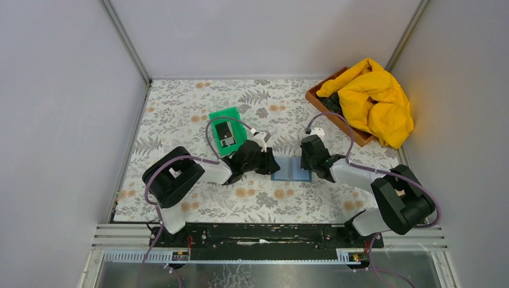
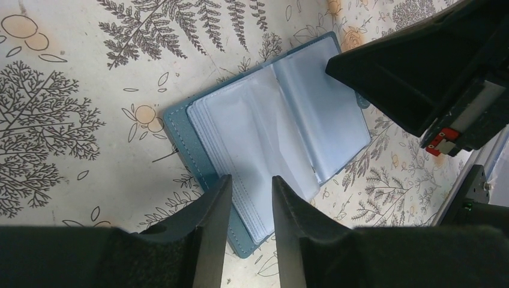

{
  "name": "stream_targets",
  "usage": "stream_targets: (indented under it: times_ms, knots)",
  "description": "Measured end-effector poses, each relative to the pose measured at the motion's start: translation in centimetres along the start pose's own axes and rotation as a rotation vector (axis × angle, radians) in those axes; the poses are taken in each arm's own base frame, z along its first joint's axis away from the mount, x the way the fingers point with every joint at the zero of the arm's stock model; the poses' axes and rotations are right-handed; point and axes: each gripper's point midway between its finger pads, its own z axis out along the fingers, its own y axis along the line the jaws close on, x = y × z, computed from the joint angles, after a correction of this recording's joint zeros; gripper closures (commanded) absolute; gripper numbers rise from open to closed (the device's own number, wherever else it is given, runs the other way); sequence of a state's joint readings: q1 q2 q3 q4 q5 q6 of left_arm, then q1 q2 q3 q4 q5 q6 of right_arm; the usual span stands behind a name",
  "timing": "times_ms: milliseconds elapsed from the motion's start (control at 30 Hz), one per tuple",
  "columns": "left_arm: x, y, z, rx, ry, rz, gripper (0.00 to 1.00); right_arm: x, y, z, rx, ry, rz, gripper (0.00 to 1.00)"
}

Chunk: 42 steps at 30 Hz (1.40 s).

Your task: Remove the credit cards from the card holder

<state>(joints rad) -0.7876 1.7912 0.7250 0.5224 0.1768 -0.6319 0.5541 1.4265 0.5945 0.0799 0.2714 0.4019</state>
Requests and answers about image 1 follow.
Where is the grey credit card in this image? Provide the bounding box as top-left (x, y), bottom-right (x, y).
top-left (220, 137), bottom-right (236, 148)

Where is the black credit card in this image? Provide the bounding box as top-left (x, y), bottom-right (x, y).
top-left (214, 121), bottom-right (233, 140)

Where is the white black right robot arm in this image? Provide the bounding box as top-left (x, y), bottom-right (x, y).
top-left (301, 135), bottom-right (436, 236)

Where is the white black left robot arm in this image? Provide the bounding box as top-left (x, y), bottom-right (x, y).
top-left (142, 140), bottom-right (280, 234)

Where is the green plastic bin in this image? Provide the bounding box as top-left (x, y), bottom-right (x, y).
top-left (209, 107), bottom-right (247, 156)

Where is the floral table mat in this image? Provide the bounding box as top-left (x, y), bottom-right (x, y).
top-left (113, 80), bottom-right (399, 225)

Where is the brown wooden tray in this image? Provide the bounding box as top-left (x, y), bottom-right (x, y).
top-left (305, 67), bottom-right (376, 147)

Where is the yellow cloth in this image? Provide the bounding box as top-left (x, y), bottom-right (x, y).
top-left (316, 58), bottom-right (414, 149)

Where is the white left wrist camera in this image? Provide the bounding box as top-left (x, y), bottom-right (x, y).
top-left (250, 128), bottom-right (271, 152)

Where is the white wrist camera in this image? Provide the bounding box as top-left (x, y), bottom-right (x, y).
top-left (306, 127), bottom-right (325, 141)
top-left (250, 128), bottom-right (271, 152)

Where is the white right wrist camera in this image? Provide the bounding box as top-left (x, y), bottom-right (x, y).
top-left (306, 127), bottom-right (325, 141)

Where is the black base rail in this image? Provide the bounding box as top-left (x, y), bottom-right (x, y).
top-left (149, 223), bottom-right (384, 261)

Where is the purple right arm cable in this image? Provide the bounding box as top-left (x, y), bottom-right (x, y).
top-left (305, 112), bottom-right (443, 288)

